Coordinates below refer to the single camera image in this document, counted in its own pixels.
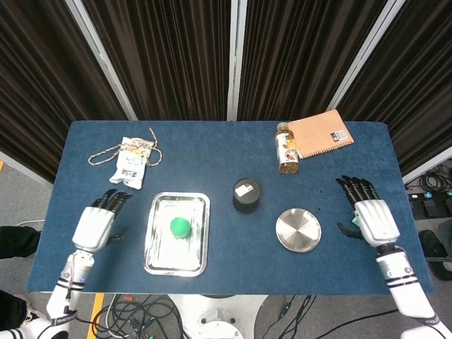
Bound black power strip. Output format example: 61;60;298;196
408;189;452;202

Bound black shoe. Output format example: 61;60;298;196
418;229;442;261

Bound black coiled cables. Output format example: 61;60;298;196
416;164;452;194

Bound white partition post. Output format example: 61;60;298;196
227;0;247;121
326;0;408;112
64;0;138;121

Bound braided white brown rope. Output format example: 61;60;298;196
88;126;164;167

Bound dark brown pleated curtain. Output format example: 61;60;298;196
0;0;129;184
237;0;398;121
337;0;452;177
81;0;233;121

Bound black floor cable bundle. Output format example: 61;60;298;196
76;295;188;339

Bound white partition base rail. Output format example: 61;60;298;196
0;150;54;187
402;145;452;184

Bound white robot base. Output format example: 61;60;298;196
165;294;269;339

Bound person in black clothing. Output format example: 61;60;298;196
0;225;42;331

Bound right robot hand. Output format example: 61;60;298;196
335;175;401;248

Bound amber tea bottle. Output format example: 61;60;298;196
275;121;301;175

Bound black cable with inline box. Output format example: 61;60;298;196
268;295;400;339

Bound round steel plate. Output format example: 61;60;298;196
275;208;322;253

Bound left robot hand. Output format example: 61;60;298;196
71;189;133;254

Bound rectangular steel tray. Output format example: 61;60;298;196
143;191;211;278

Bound tan spiral notebook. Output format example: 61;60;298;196
287;109;355;160

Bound black cylindrical canister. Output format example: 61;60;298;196
231;179;262;215

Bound green rubber ball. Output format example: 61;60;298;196
169;216;194;239

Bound blue fabric table cover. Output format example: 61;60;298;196
28;120;434;295

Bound white printed snack bag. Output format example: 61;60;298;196
108;136;153;191

